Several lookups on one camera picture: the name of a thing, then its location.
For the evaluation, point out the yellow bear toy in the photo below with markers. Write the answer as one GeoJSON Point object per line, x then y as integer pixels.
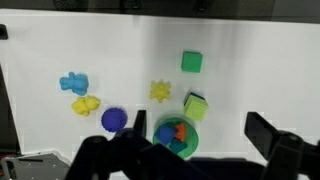
{"type": "Point", "coordinates": [84, 105]}

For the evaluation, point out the dark green cube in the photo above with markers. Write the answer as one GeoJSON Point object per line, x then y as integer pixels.
{"type": "Point", "coordinates": [191, 61]}

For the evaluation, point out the light green cube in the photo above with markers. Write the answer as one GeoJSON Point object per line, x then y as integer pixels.
{"type": "Point", "coordinates": [196, 108]}

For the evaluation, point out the yellow spiky toy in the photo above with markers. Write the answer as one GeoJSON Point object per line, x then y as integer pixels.
{"type": "Point", "coordinates": [160, 90]}

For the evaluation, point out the green bowl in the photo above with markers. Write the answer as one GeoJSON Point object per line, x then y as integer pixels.
{"type": "Point", "coordinates": [192, 138]}

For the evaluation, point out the orange toy piece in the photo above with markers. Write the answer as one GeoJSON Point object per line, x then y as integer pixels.
{"type": "Point", "coordinates": [181, 131]}

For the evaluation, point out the purple ridged ball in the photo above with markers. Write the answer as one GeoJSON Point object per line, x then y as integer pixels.
{"type": "Point", "coordinates": [114, 119]}

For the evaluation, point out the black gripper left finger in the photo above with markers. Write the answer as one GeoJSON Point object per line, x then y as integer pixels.
{"type": "Point", "coordinates": [140, 125]}

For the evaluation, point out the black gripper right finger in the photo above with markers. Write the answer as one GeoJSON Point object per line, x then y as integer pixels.
{"type": "Point", "coordinates": [263, 135]}

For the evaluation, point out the blue bear toy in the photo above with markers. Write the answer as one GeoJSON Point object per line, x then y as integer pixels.
{"type": "Point", "coordinates": [77, 83]}

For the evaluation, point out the teal toy piece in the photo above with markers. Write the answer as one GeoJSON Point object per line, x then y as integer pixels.
{"type": "Point", "coordinates": [177, 146]}

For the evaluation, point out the grey metal mounting plate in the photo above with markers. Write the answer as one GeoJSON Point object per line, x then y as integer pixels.
{"type": "Point", "coordinates": [49, 165]}

